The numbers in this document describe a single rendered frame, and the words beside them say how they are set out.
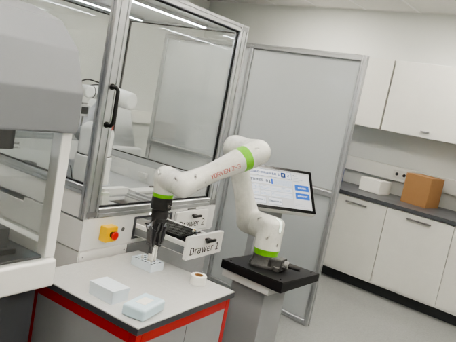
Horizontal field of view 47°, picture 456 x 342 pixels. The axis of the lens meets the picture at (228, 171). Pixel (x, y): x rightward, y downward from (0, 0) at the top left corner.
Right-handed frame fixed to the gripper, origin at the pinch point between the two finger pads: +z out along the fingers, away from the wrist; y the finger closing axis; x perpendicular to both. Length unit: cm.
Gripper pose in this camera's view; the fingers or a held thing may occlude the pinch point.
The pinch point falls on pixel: (153, 252)
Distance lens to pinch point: 242.4
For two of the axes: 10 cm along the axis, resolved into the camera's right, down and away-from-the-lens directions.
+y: 5.8, 0.0, 8.2
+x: -8.0, -2.3, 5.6
